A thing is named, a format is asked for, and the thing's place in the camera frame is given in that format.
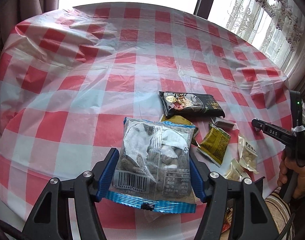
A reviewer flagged small grey foil packet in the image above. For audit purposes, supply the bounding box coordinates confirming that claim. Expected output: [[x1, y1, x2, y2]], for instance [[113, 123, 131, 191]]
[[211, 117, 238, 131]]

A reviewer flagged person's right hand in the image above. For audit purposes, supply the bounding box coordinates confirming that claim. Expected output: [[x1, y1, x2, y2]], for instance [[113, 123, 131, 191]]
[[277, 150, 305, 199]]

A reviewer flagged red white checkered tablecloth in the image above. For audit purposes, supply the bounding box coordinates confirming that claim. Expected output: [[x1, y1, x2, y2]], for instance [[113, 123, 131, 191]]
[[0, 3, 291, 219]]

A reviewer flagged blue clear seed snack bag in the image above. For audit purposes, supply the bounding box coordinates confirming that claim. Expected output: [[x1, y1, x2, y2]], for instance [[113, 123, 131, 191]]
[[106, 117, 196, 213]]

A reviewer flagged striped beige sofa cushion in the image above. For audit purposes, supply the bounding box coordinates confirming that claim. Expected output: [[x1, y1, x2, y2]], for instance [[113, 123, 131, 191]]
[[220, 187, 291, 239]]

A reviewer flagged black cracker snack pack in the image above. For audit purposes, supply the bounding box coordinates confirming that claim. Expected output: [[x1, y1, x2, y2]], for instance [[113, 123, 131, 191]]
[[159, 91, 225, 118]]

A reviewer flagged olive yellow snack packet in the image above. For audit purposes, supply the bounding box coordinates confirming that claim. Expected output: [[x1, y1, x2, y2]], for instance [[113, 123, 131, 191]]
[[197, 124, 231, 167]]

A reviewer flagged white lace sheer curtain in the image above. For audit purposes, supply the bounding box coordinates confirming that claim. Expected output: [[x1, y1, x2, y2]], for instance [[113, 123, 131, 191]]
[[226, 0, 305, 68]]

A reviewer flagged white nut snack packet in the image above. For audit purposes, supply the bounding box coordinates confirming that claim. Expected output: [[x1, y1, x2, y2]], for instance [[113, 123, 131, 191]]
[[238, 134, 259, 174]]

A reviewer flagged pink beige heavy curtain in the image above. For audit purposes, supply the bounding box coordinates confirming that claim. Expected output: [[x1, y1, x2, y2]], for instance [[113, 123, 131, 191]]
[[0, 0, 62, 41]]

